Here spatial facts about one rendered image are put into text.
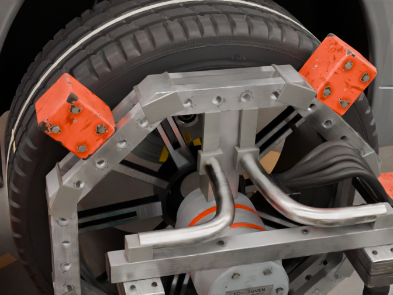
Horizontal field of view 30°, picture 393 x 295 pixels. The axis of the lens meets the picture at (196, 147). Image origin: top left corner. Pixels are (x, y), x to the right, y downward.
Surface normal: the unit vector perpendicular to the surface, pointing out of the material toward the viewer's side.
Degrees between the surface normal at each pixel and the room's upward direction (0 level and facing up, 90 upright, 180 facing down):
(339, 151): 45
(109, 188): 0
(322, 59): 55
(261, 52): 90
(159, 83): 0
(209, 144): 90
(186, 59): 90
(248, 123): 90
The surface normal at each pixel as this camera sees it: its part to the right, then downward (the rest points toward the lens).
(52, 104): -0.65, -0.54
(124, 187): 0.04, -0.86
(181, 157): 0.26, 0.51
